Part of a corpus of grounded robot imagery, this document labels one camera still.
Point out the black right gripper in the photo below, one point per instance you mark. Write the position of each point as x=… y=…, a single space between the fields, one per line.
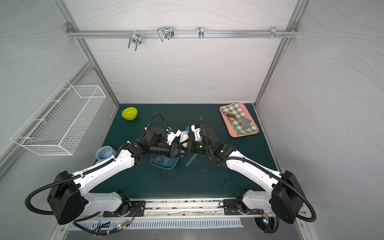
x=190 y=146

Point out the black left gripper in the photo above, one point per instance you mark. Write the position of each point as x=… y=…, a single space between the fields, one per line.
x=173 y=150

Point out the white gauze wipe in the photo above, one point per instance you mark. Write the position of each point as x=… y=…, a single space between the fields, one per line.
x=184 y=137

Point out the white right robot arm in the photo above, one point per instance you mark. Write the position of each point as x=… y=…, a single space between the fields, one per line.
x=284 y=195

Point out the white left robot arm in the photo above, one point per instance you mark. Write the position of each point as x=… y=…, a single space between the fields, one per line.
x=73 y=198

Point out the blue plastic tub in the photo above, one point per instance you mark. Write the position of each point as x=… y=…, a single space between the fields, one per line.
x=158 y=162

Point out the pink plastic tray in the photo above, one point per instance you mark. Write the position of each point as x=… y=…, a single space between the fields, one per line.
x=238 y=120

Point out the green white checkered cloth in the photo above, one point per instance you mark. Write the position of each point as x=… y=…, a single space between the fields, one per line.
x=240 y=119

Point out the yellow green bowl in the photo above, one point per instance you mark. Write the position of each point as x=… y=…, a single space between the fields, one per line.
x=130 y=113

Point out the light blue mug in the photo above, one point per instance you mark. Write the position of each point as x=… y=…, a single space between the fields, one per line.
x=104 y=153

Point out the metal clamp hook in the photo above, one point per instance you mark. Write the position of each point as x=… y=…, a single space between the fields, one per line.
x=201 y=32
x=165 y=32
x=273 y=34
x=135 y=40

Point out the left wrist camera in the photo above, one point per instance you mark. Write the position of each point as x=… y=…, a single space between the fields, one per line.
x=172 y=134

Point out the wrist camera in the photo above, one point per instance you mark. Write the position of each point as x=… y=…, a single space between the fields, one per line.
x=172 y=134
x=196 y=128

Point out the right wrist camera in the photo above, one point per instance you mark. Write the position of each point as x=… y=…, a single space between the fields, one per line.
x=196 y=128

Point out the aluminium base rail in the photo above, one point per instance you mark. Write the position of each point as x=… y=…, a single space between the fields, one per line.
x=180 y=208

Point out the wooden handled metal spatula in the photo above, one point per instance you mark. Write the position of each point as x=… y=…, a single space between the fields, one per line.
x=244 y=121

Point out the aluminium cross rail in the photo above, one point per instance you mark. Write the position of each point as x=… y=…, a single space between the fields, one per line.
x=179 y=34

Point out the white wire basket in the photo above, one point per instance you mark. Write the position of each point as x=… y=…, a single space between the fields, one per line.
x=58 y=125

